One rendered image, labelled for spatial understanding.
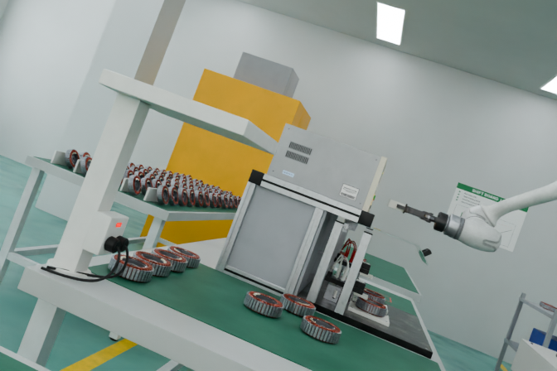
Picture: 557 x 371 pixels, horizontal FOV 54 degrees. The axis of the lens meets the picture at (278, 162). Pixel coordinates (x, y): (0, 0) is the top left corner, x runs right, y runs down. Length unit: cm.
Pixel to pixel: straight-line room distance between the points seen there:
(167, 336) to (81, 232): 32
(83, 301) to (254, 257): 80
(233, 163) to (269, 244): 388
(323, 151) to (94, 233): 99
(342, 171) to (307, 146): 16
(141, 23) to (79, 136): 128
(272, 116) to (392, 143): 225
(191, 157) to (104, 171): 459
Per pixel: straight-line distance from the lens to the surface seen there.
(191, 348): 117
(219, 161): 578
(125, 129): 129
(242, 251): 191
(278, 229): 189
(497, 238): 228
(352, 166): 199
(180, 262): 167
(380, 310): 204
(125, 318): 121
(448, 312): 754
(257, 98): 579
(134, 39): 581
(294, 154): 202
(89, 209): 132
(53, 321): 134
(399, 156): 743
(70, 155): 335
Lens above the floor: 111
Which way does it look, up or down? 2 degrees up
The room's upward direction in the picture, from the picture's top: 21 degrees clockwise
